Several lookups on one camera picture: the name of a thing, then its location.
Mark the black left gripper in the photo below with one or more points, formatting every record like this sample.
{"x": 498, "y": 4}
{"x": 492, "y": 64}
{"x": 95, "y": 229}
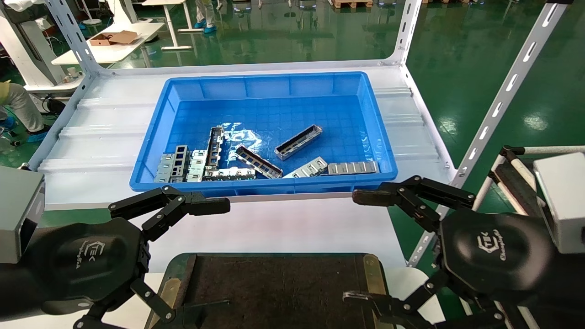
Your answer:
{"x": 82, "y": 256}

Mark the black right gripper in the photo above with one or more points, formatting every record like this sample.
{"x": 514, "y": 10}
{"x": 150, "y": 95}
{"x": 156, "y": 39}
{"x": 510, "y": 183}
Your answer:
{"x": 498, "y": 251}

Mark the grey metal channel part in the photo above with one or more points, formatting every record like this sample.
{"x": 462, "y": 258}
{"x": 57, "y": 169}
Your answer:
{"x": 297, "y": 142}

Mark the light grey slotted metal part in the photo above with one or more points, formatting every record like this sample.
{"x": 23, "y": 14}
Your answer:
{"x": 196, "y": 165}
{"x": 163, "y": 170}
{"x": 308, "y": 168}

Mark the dark grey slotted metal part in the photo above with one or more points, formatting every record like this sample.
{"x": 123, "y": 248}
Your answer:
{"x": 180, "y": 160}

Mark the flat grey ribbed metal part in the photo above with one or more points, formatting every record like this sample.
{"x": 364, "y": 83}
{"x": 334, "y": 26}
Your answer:
{"x": 352, "y": 167}

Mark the black container tray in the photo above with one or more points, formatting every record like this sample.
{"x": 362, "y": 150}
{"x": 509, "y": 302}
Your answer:
{"x": 274, "y": 292}

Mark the long dark metal channel part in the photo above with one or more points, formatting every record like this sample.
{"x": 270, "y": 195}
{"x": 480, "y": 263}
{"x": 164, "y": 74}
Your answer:
{"x": 215, "y": 146}
{"x": 258, "y": 162}

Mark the black cart pad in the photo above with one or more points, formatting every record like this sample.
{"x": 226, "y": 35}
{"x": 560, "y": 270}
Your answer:
{"x": 516, "y": 187}

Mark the white metal shelf rack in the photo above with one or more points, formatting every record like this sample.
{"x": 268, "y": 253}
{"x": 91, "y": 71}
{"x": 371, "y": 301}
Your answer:
{"x": 114, "y": 137}

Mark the clear plastic film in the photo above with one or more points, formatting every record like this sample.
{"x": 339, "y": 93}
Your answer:
{"x": 242, "y": 135}

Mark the blue plastic bin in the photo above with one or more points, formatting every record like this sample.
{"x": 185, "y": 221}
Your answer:
{"x": 283, "y": 109}

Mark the person in beige trousers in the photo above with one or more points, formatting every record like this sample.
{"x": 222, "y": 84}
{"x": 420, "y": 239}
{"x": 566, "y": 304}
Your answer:
{"x": 20, "y": 107}

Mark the white table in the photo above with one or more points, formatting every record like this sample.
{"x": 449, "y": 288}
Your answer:
{"x": 114, "y": 45}

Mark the brown cardboard box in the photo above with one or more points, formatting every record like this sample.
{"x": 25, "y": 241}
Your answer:
{"x": 112, "y": 38}

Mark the white desk with legs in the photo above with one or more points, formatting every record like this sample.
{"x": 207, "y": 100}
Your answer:
{"x": 171, "y": 23}

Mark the person with blue shoe covers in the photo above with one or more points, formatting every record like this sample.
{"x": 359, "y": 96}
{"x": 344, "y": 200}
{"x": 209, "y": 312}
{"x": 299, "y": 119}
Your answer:
{"x": 205, "y": 16}

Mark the white stand base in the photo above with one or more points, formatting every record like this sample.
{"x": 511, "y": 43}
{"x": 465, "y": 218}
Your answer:
{"x": 91, "y": 20}

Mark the wooden pallet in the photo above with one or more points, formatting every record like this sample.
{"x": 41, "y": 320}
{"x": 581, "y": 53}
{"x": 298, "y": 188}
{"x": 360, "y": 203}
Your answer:
{"x": 352, "y": 3}

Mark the white machine base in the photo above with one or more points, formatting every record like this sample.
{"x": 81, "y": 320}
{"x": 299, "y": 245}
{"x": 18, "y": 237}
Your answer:
{"x": 27, "y": 45}

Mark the white tube cart frame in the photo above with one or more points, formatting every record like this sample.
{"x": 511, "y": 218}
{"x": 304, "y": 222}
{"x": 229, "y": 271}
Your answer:
{"x": 484, "y": 183}

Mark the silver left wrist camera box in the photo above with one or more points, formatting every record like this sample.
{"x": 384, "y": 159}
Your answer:
{"x": 18, "y": 212}

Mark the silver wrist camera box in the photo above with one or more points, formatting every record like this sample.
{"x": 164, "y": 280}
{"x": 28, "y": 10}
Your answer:
{"x": 564, "y": 201}
{"x": 18, "y": 212}

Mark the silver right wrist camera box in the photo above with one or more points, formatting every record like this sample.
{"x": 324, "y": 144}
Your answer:
{"x": 564, "y": 201}

